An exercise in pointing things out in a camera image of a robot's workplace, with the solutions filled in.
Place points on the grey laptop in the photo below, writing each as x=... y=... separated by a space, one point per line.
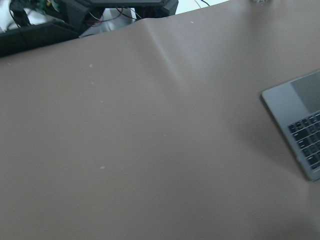
x=295 y=106

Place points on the black plastic stand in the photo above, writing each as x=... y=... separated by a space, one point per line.
x=46 y=22

